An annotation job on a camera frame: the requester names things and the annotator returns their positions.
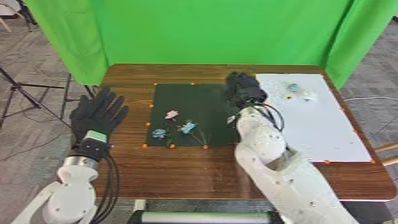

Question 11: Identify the pale grey bar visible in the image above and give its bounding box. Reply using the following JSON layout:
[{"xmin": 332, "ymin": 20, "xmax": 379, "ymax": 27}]
[{"xmin": 141, "ymin": 211, "xmax": 274, "ymax": 224}]

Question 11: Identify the white sheet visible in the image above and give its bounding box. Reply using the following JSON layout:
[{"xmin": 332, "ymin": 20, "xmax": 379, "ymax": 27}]
[{"xmin": 254, "ymin": 72, "xmax": 375, "ymax": 164}]

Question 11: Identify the pink flower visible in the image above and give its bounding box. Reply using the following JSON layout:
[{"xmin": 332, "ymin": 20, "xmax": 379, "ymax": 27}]
[{"xmin": 164, "ymin": 109, "xmax": 181, "ymax": 132}]

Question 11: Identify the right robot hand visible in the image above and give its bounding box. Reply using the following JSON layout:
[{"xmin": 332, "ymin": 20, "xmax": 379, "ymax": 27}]
[{"xmin": 222, "ymin": 71, "xmax": 269, "ymax": 108}]

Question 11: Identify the dark mat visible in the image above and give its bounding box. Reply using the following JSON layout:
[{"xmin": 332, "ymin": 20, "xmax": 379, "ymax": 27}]
[{"xmin": 142, "ymin": 83, "xmax": 242, "ymax": 149}]

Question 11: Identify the black cable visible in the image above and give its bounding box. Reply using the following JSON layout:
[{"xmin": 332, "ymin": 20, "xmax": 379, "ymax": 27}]
[
  {"xmin": 87, "ymin": 146, "xmax": 123, "ymax": 224},
  {"xmin": 254, "ymin": 102, "xmax": 288, "ymax": 133}
]

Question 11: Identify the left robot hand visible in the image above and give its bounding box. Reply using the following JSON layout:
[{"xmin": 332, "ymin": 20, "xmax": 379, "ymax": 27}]
[{"xmin": 68, "ymin": 86, "xmax": 132, "ymax": 144}]

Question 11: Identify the white flower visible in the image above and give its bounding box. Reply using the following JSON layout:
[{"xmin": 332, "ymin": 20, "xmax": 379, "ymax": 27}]
[{"xmin": 300, "ymin": 92, "xmax": 320, "ymax": 102}]

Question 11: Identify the black tripod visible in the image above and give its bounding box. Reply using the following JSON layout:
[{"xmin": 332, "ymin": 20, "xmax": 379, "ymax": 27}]
[{"xmin": 0, "ymin": 66, "xmax": 75, "ymax": 129}]

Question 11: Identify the blue flower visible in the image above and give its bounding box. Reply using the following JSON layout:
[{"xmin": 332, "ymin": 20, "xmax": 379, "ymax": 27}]
[
  {"xmin": 149, "ymin": 128, "xmax": 171, "ymax": 140},
  {"xmin": 283, "ymin": 81, "xmax": 304, "ymax": 93},
  {"xmin": 178, "ymin": 121, "xmax": 210, "ymax": 147}
]

